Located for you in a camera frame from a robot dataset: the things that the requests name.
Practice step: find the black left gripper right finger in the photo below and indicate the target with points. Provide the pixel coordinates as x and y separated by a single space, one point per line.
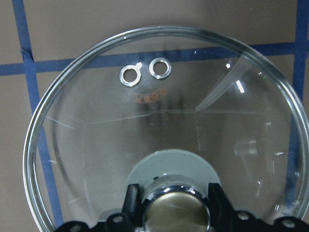
221 210

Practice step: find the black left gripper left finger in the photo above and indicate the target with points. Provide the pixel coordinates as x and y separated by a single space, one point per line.
132 208

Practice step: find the glass pot lid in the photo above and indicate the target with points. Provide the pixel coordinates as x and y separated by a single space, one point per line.
171 109

